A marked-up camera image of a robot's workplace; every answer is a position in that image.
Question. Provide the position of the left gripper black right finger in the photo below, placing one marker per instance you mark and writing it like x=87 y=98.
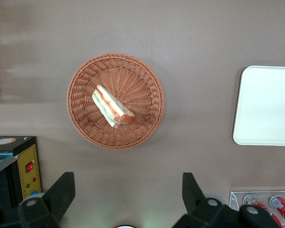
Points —
x=192 y=192

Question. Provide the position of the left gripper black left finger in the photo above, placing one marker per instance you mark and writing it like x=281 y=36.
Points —
x=61 y=190

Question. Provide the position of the triangular sandwich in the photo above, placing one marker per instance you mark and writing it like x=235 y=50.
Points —
x=110 y=105

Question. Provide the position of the cream plastic tray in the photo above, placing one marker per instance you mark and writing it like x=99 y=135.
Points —
x=266 y=107

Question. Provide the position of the round brown wicker basket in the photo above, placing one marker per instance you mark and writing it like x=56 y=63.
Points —
x=137 y=78

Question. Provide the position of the clear acrylic bottle rack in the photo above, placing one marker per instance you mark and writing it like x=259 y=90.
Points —
x=235 y=199

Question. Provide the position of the red Coca-Cola bottle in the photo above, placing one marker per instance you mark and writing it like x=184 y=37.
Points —
x=263 y=206
x=283 y=207

